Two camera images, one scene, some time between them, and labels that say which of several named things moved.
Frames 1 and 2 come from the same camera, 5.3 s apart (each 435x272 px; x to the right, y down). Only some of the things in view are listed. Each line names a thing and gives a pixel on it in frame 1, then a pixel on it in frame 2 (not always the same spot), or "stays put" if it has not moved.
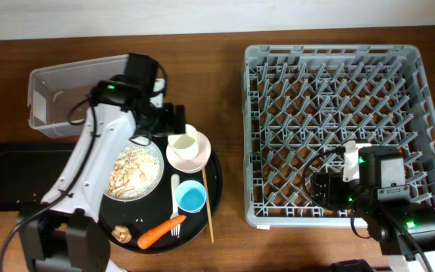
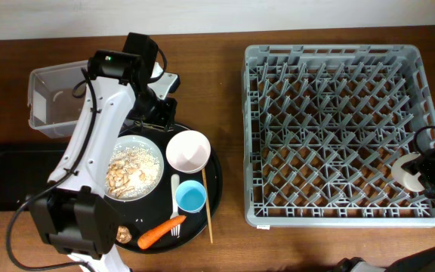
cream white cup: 185,145 → 406,180
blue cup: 191,196 stays put
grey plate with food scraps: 136,171 stays put
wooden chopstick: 208,206 stays put
